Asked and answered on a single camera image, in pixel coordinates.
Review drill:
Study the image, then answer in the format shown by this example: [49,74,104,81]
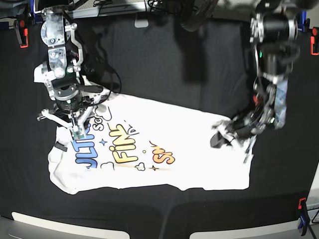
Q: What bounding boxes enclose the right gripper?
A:
[37,93,110,129]

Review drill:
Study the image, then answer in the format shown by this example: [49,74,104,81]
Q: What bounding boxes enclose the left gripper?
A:
[210,112,272,149]

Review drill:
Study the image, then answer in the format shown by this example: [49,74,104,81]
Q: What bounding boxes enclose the white printed t-shirt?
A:
[48,89,255,195]

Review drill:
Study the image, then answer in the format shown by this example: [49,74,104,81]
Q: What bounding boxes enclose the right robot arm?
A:
[34,5,105,134]

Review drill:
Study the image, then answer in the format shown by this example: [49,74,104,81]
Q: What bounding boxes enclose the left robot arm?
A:
[211,0,302,149]

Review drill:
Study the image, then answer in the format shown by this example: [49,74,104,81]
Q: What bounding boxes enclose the black table cloth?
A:
[0,15,319,226]

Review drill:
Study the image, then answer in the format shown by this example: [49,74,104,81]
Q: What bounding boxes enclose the red clamp back left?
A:
[13,20,28,48]

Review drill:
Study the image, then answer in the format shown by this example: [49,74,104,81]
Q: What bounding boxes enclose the red clamp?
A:
[309,27,319,56]
[298,198,310,237]
[13,20,28,48]

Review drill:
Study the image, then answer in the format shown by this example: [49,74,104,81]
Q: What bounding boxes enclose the red clamp front right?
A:
[298,198,310,237]

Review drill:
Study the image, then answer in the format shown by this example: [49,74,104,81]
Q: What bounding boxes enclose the red clamp back right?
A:
[309,27,319,56]

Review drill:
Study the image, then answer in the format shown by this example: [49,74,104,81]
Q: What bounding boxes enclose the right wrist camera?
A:
[70,125,87,140]

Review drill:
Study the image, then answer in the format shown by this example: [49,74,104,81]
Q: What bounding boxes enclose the black camera pole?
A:
[180,0,218,32]

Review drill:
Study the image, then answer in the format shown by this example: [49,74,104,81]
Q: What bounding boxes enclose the black cables at back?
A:
[93,0,182,14]

